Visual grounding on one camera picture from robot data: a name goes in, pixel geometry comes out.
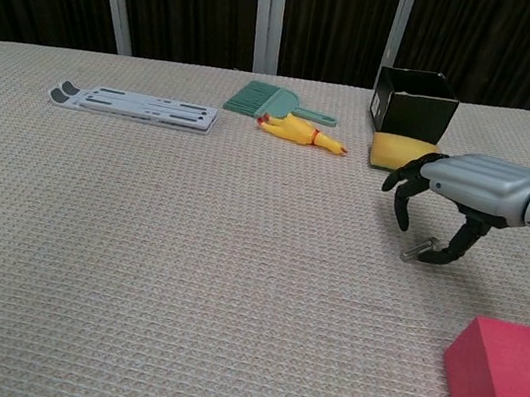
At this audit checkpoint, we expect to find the yellow rubber chicken toy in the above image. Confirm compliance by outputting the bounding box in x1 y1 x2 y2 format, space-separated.
252 111 353 160

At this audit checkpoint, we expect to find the black open cardboard box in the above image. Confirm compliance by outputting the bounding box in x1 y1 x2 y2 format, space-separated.
365 63 465 148

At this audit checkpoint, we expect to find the green plastic brush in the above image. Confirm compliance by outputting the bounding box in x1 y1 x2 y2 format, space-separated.
221 76 342 131

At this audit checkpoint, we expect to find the silver metal bolt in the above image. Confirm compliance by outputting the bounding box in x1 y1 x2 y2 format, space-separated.
399 233 438 267

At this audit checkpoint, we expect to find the white folding laptop stand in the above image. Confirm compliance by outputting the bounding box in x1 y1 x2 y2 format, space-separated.
45 78 223 138

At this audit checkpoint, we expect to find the yellow sponge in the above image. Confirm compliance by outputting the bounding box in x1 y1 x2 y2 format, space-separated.
366 129 443 181

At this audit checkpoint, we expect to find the right black and grey robot hand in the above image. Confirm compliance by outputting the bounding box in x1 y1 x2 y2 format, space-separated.
370 140 530 279

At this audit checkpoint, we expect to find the beige woven tablecloth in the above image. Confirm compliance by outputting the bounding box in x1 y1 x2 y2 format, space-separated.
0 32 530 397

